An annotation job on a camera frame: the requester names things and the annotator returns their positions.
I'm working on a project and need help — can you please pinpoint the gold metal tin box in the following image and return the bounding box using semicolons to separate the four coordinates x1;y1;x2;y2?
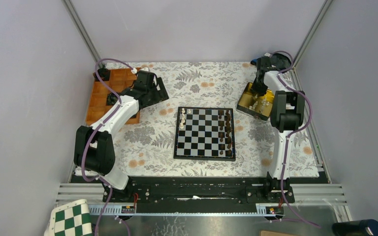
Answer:
236;82;274;121

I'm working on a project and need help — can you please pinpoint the dark rolled cloth in tray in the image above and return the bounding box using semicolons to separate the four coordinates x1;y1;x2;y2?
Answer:
106;93;118;106

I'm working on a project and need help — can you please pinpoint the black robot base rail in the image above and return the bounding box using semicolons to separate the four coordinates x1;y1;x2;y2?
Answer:
102;177;295;214

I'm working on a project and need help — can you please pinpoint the blue black cloth bundle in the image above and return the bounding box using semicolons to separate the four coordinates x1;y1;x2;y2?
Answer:
251;53;291;72

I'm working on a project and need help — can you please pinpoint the black white chess board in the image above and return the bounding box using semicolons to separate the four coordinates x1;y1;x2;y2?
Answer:
173;107;236;161

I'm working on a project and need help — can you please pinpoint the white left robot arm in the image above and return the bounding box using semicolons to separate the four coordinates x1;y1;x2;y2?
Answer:
74;70;169;202

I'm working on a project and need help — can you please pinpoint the dark rolled cloth corner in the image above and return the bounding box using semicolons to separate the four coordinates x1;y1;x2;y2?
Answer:
93;68;111;82

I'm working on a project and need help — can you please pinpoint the floral white table mat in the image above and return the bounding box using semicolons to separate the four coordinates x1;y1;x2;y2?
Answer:
75;61;320;178

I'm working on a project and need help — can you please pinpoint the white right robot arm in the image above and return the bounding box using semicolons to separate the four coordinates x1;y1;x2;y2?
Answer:
252;53;305;180

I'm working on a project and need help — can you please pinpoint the dark chess pieces row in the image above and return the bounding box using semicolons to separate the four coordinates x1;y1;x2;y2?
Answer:
218;110;233;158

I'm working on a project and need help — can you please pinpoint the dark cylinder bottle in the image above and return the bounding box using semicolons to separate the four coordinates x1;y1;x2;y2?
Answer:
332;219;378;236

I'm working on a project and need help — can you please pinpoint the green white rolled chess mat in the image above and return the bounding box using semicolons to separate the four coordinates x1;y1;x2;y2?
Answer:
44;199;94;236

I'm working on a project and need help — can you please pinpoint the orange wooden divided tray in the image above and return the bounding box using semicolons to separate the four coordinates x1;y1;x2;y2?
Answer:
86;68;136;125

